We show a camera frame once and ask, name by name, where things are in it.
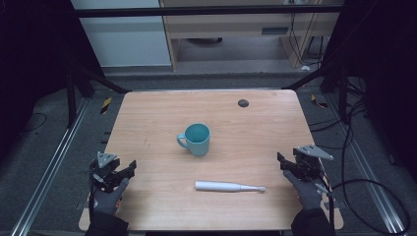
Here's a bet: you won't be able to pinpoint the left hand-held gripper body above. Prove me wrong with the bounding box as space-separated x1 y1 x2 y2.
89 150 122 193

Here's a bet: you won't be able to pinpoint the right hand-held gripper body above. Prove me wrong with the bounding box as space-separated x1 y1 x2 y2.
288 144 334 182

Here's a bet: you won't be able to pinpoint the white electric toothbrush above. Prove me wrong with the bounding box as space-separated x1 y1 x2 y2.
195 180 268 194

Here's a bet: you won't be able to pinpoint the teal cup with handle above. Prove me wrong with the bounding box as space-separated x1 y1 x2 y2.
176 123 211 157

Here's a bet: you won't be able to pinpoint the person's left hand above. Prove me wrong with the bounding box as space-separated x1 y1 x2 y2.
92 177 130 216

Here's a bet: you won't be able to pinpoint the person's right hand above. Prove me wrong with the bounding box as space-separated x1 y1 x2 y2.
282 169 327 211

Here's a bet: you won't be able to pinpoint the yellow and black tape strip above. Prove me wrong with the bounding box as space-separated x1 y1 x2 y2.
310 93 328 109
99 96 113 115

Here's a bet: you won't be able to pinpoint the black metal stand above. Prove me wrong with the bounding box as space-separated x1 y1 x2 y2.
280 60 351 125
63 57 133 130

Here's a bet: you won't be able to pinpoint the white cabinet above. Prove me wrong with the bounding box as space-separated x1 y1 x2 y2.
70 0 173 69

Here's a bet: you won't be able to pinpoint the light wooden desk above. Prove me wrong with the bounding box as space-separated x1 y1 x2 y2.
158 0 346 72

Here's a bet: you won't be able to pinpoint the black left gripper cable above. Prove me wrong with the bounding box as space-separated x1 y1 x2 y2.
88 162 96 219

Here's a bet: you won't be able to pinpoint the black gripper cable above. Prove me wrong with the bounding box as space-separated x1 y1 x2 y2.
88 162 96 219
323 124 412 236

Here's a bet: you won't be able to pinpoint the aluminium floor rail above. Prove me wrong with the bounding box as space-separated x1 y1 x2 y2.
11 97 90 236
326 93 408 236

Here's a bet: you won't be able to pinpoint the black floor cable bundle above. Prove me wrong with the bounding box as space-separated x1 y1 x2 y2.
308 77 370 134

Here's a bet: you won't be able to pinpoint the thin black floor cable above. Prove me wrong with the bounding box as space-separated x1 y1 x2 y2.
20 112 48 135

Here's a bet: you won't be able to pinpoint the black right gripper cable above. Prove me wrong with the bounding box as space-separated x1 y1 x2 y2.
323 124 412 236

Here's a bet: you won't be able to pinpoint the black cables under desk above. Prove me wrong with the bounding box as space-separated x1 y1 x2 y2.
287 3 329 67

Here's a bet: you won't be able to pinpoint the black horizontal frame bar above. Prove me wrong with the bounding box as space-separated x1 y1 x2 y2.
74 4 344 19

